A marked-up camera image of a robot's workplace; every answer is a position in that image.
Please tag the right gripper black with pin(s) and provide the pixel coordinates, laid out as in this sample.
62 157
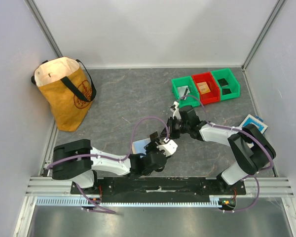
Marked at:
172 128

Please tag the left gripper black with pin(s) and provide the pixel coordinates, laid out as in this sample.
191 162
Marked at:
150 146

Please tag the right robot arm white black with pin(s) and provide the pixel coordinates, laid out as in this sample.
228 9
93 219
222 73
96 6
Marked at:
250 148

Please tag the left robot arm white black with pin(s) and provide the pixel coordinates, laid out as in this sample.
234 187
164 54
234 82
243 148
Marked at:
78 161

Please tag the silver card in bin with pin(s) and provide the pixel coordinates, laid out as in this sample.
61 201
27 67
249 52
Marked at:
181 90

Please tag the orange card in bin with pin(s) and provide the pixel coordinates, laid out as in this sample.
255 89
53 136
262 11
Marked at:
204 89

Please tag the black card lower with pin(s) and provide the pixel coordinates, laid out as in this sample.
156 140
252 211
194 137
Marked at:
226 91

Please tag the black card upper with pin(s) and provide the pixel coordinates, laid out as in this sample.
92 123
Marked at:
223 82

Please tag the left green plastic bin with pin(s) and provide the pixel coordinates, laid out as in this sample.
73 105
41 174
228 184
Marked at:
193 97

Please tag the green plastic bin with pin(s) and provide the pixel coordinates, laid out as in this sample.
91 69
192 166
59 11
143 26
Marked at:
193 97
234 85

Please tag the red plastic bin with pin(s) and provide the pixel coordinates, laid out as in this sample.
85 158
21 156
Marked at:
214 95

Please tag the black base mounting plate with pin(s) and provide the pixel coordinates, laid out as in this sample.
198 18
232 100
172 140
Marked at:
162 189

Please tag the right green plastic bin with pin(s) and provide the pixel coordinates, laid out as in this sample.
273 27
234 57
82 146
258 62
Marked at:
234 85

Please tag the blue razor package box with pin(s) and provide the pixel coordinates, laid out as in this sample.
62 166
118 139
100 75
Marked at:
257 121

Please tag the yellow paper tote bag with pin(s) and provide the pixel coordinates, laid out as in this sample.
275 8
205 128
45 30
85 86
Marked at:
69 89

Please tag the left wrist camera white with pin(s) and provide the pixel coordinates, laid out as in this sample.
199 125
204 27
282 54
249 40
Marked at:
168 147

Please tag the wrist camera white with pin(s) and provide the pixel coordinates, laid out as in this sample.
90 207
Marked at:
175 110
168 147

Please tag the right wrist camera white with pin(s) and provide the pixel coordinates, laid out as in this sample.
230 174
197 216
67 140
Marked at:
175 110

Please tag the slotted cable duct rail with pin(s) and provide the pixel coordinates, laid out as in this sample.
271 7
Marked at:
80 201

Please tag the aluminium frame profile rail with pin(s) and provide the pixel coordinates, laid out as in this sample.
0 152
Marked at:
277 187

